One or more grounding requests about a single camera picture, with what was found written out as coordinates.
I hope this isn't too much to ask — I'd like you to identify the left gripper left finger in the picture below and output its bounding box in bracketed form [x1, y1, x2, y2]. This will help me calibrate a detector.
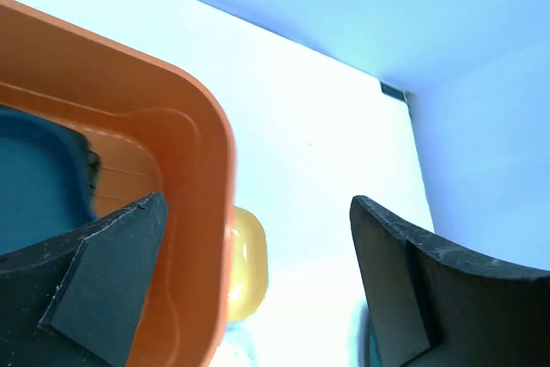
[1, 193, 168, 366]

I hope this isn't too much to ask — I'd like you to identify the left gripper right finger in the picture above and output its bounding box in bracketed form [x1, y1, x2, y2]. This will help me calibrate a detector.
[349, 196, 549, 366]

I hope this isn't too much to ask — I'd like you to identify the dark blue leaf plate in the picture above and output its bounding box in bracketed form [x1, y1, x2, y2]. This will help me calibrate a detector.
[1, 106, 97, 254]

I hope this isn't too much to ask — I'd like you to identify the teal square large plate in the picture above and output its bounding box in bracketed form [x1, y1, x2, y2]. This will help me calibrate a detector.
[368, 320, 382, 367]

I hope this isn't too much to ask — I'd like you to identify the amber black-rimmed square plate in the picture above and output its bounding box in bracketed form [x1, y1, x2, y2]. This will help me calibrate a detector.
[79, 136, 101, 200]

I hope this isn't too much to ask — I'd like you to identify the orange plastic bin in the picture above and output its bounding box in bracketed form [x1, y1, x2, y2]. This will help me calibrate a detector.
[1, 0, 235, 366]

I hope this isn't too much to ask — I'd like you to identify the clear glass round plate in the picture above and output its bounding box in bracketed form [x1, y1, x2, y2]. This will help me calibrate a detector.
[210, 323, 260, 367]

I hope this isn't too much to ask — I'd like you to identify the yellow square small plate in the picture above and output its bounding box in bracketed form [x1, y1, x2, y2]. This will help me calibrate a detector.
[227, 207, 269, 323]

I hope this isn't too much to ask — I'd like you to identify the aluminium table frame rail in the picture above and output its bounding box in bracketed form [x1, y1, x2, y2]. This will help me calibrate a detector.
[380, 82, 411, 115]

